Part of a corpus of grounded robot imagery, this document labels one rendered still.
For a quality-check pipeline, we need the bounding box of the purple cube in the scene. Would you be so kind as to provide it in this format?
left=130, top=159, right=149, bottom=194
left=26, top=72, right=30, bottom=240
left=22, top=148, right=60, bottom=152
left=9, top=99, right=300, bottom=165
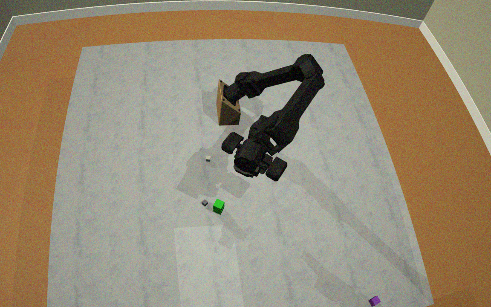
left=369, top=296, right=381, bottom=307

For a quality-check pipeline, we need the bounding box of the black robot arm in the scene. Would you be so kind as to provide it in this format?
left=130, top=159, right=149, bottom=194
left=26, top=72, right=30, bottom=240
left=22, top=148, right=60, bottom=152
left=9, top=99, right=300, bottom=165
left=223, top=54, right=325, bottom=178

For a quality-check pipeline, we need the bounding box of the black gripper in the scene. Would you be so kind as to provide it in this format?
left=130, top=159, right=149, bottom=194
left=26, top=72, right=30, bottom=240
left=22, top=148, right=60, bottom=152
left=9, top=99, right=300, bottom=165
left=221, top=132, right=287, bottom=182

